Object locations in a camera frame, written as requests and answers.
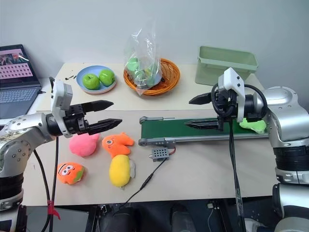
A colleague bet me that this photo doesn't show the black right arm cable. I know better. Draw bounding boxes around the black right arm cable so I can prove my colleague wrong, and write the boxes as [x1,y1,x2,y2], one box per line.
[211,84,268,232]

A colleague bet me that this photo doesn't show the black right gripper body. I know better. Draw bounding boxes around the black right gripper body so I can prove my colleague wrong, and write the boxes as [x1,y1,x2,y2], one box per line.
[211,83,239,118]

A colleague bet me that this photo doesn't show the green apple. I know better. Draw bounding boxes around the green apple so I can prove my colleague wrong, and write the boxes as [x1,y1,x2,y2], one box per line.
[98,69,116,86]
[82,73,101,90]

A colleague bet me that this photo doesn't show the orange woven basket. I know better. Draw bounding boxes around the orange woven basket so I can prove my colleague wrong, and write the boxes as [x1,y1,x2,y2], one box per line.
[123,58,182,96]

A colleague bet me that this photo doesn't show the yellow plush toy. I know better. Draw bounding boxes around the yellow plush toy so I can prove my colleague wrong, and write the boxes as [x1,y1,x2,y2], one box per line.
[109,154,137,190]

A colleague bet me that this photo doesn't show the green conveyor belt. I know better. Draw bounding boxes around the green conveyor belt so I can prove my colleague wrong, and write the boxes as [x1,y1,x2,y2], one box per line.
[138,116,270,147]

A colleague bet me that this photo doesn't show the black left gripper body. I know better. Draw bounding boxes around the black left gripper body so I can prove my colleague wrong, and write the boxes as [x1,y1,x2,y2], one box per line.
[64,103,90,138]

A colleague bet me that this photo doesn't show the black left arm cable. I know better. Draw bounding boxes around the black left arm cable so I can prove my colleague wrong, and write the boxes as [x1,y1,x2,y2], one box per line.
[33,135,60,232]

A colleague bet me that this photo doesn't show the dark rounded shape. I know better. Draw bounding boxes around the dark rounded shape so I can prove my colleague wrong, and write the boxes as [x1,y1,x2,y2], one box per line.
[99,206,139,232]
[169,203,194,232]

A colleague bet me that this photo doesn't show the light green plush toy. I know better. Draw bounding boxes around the light green plush toy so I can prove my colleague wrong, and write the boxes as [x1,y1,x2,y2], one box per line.
[239,117,267,135]

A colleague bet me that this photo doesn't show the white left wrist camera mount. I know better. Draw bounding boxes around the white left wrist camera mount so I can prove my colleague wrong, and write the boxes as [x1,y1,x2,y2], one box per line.
[49,77,73,139]

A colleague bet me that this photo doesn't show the open grey laptop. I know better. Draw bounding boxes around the open grey laptop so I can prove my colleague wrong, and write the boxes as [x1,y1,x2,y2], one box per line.
[0,44,43,120]

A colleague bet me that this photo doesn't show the light blue plate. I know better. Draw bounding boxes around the light blue plate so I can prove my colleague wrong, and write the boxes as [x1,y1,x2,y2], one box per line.
[76,65,118,95]

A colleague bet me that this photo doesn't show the round orange plush toy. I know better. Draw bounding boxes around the round orange plush toy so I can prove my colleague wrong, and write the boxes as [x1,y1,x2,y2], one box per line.
[56,161,85,186]

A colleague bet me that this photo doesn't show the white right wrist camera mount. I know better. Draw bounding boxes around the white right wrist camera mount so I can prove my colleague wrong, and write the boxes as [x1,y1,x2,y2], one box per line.
[217,67,247,123]

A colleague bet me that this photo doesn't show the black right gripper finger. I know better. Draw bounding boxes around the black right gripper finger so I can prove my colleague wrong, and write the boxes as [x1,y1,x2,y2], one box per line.
[188,92,213,106]
[184,118,224,131]

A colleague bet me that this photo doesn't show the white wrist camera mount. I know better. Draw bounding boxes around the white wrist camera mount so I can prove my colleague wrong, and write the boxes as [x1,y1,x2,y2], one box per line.
[49,77,73,139]
[217,67,247,123]

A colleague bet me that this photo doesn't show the grey perforated control box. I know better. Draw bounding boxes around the grey perforated control box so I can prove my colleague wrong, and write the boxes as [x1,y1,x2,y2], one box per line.
[148,147,168,163]

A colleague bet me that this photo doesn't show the thin black power cable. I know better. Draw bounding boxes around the thin black power cable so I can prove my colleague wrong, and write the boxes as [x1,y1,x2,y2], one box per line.
[112,159,166,216]

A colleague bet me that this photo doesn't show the pale green plastic bin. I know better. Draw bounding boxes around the pale green plastic bin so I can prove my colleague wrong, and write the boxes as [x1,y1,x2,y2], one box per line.
[195,45,259,87]

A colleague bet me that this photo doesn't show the white rounded shape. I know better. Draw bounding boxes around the white rounded shape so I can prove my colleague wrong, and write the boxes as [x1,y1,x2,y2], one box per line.
[243,217,269,232]

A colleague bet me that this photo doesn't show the clear plastic bag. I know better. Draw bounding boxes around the clear plastic bag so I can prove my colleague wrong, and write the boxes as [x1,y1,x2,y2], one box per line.
[123,20,162,98]

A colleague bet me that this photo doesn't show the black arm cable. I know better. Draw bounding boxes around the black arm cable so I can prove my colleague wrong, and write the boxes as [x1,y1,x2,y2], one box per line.
[33,135,60,232]
[211,84,268,232]

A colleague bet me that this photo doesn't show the pink plush toy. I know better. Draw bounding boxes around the pink plush toy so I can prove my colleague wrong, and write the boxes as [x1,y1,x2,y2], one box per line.
[69,133,101,158]

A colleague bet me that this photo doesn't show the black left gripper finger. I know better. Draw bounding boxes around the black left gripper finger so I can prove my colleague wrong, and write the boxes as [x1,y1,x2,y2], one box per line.
[81,99,114,114]
[87,118,123,135]

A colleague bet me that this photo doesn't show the orange fish plush toy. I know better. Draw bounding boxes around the orange fish plush toy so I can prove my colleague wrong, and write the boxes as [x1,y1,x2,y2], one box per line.
[101,131,135,159]

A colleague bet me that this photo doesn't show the red tape strip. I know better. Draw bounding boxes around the red tape strip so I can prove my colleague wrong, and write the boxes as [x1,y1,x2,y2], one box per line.
[47,199,61,221]

